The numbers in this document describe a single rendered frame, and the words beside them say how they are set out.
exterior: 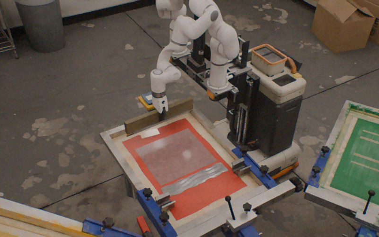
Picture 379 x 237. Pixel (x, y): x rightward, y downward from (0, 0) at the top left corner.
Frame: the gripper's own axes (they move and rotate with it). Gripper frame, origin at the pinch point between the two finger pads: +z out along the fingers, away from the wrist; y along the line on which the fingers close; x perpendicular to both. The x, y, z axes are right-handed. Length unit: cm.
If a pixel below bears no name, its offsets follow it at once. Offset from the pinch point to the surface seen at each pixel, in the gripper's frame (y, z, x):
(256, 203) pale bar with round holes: -70, 6, -11
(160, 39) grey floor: 240, 112, -126
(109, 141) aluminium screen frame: 6.1, 10.8, 27.8
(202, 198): -50, 15, 4
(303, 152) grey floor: 12, 112, -141
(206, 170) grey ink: -36.0, 14.3, -7.2
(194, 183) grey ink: -39.8, 14.2, 2.5
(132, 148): -1.3, 14.4, 18.3
